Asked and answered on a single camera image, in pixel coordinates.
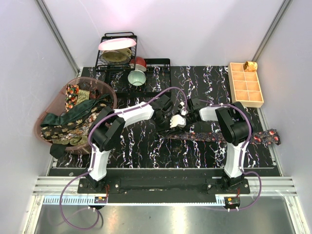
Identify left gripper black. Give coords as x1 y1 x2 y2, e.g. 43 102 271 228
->
153 115 176 137

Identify dark floral red-dotted tie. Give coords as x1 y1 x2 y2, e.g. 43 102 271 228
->
166 129 281 145

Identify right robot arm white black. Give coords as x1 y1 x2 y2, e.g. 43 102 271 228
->
187 98 254 193

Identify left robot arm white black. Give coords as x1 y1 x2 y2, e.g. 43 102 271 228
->
86 95 174 193

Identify wooden compartment box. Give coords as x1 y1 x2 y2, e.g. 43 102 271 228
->
228 62 264 108

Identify pale green ceramic bowl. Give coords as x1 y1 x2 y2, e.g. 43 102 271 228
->
128 70 146 86

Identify red bowl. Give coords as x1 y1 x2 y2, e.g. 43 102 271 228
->
129 57 147 72

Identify rolled beige tie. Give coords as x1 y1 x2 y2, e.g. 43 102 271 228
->
243 61 258 72

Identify olive gold patterned tie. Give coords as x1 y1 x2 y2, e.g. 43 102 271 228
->
76 90 90 104

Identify olive yellow plate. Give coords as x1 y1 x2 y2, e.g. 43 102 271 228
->
100 48 132 64

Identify colourful cartoon pattern tie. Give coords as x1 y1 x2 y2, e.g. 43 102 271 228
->
65 84 79 112

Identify pink plate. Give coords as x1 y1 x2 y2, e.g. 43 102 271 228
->
98 38 137 51

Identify dark green tie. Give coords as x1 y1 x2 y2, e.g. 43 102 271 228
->
40 94 110 158

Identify brown translucent plastic basin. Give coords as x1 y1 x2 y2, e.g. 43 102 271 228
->
34 77 117 146

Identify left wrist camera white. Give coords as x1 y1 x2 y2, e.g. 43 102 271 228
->
170 115 186 128

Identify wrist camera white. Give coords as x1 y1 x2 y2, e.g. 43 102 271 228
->
177 102 188 116
170 115 186 128

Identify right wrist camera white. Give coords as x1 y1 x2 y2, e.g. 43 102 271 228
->
177 102 188 116

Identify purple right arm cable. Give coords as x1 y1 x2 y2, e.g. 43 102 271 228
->
198 98 263 212

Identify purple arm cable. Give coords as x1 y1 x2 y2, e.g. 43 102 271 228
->
198 98 263 212
59 86 188 230

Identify black wire dish rack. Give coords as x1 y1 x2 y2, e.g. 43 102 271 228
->
95 32 171 98

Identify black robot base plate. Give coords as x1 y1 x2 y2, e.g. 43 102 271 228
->
78 168 250 205

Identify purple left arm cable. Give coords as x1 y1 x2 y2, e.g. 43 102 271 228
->
59 86 188 230

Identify aluminium frame rail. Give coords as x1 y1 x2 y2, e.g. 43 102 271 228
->
33 176 296 196

